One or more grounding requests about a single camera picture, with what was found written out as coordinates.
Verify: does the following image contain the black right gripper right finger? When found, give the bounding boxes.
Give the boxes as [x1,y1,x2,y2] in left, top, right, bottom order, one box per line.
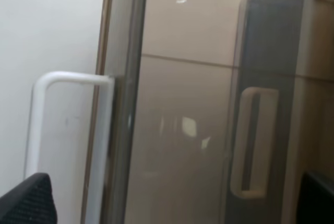
[299,172,333,224]

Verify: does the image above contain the smoky transparent drawer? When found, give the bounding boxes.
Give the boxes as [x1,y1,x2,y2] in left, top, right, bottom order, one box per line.
[38,0,246,223]
[222,0,333,223]

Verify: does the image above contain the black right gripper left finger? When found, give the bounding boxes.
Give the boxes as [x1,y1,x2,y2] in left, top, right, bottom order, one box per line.
[1,173,58,224]

